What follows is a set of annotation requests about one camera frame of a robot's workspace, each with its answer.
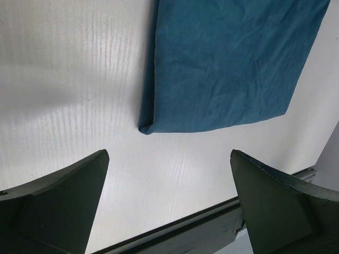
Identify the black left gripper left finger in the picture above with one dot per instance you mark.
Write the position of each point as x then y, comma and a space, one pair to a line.
54, 213

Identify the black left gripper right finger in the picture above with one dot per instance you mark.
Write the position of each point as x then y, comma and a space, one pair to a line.
282, 213

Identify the dark blue t-shirt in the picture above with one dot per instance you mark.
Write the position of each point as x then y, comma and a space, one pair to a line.
217, 64

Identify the aluminium front rail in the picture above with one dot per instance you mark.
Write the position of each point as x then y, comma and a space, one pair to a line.
306, 175

